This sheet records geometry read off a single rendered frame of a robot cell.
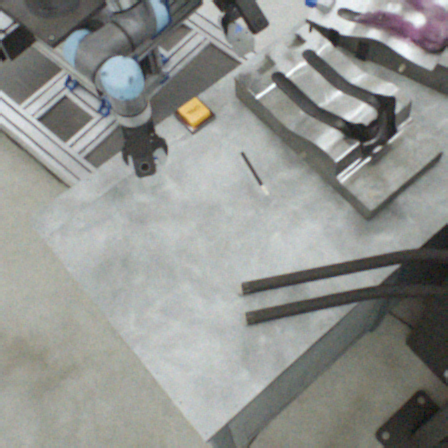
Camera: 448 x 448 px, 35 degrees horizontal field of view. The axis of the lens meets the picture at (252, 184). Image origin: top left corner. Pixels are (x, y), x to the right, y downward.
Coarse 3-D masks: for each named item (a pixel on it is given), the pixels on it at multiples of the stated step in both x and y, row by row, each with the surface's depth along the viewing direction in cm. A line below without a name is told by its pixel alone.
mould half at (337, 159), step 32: (288, 64) 187; (352, 64) 187; (256, 96) 183; (320, 96) 183; (288, 128) 179; (320, 128) 175; (416, 128) 181; (320, 160) 175; (352, 160) 174; (384, 160) 177; (416, 160) 176; (352, 192) 173; (384, 192) 173
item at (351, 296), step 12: (312, 300) 161; (324, 300) 161; (336, 300) 160; (348, 300) 160; (360, 300) 160; (252, 312) 163; (264, 312) 162; (276, 312) 162; (288, 312) 161; (300, 312) 161
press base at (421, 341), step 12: (432, 300) 195; (432, 312) 200; (444, 312) 194; (420, 324) 213; (432, 324) 206; (444, 324) 199; (420, 336) 220; (432, 336) 212; (444, 336) 204; (420, 348) 226; (432, 348) 218; (444, 348) 210; (432, 360) 224; (444, 360) 216; (444, 372) 222; (444, 384) 235
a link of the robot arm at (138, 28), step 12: (108, 0) 142; (120, 0) 142; (132, 0) 142; (144, 0) 145; (156, 0) 147; (120, 12) 143; (132, 12) 143; (144, 12) 145; (156, 12) 146; (120, 24) 144; (132, 24) 144; (144, 24) 145; (156, 24) 147; (132, 36) 145; (144, 36) 147; (132, 48) 146
